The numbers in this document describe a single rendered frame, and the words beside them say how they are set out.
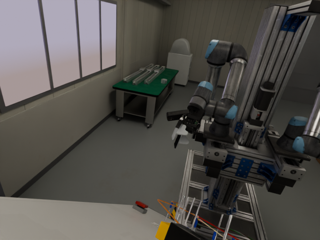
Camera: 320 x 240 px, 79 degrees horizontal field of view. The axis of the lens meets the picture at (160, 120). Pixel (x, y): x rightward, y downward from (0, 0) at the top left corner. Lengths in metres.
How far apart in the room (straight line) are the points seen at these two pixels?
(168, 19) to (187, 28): 0.68
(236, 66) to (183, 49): 5.28
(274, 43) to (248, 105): 0.45
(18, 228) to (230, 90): 0.98
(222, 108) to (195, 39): 6.11
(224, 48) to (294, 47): 0.52
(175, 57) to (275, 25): 5.08
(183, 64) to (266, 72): 5.00
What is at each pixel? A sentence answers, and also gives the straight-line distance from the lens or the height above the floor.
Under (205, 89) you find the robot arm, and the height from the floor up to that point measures 1.59.
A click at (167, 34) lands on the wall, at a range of 7.19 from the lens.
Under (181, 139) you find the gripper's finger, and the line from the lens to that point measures 0.90.
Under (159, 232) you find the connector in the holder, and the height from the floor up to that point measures 1.56.
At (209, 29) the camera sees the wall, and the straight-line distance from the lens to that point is 7.04.
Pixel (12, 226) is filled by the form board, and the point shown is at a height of 1.58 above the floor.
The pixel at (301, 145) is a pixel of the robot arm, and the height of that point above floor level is 1.40.
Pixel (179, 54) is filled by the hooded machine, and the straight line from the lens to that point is 6.44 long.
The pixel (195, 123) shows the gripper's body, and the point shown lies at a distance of 0.87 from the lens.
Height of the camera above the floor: 1.86
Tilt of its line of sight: 27 degrees down
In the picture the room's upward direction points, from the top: 8 degrees clockwise
